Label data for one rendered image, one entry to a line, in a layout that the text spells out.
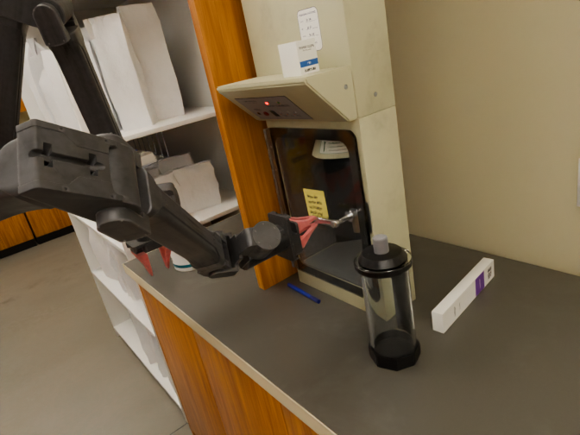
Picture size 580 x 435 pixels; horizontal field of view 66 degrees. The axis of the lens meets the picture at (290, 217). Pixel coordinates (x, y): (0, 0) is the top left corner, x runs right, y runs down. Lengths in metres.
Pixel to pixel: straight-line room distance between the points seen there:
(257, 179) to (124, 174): 0.71
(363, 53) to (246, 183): 0.47
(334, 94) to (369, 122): 0.11
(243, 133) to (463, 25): 0.60
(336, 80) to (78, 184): 0.52
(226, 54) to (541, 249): 0.92
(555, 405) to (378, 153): 0.54
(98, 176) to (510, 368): 0.78
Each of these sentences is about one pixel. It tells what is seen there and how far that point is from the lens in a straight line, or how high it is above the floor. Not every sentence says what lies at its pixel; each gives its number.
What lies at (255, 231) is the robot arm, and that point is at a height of 1.27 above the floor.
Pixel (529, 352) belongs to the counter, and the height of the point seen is 0.94.
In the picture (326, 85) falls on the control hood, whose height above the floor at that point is 1.49.
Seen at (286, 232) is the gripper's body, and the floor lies 1.21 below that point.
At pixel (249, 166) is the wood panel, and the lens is 1.18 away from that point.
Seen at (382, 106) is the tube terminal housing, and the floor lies 1.42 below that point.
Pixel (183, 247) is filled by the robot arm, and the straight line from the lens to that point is 0.72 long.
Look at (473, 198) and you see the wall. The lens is 1.34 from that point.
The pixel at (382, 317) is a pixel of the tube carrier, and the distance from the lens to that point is 0.88.
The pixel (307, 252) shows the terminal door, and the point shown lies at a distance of 1.17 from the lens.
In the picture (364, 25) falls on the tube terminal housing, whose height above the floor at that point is 1.57.
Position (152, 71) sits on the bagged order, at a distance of 2.15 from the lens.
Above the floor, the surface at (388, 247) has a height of 1.18.
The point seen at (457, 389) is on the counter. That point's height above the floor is 0.94.
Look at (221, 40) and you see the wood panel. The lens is 1.15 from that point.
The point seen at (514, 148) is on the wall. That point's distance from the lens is 1.23.
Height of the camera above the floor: 1.57
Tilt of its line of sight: 21 degrees down
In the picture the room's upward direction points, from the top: 12 degrees counter-clockwise
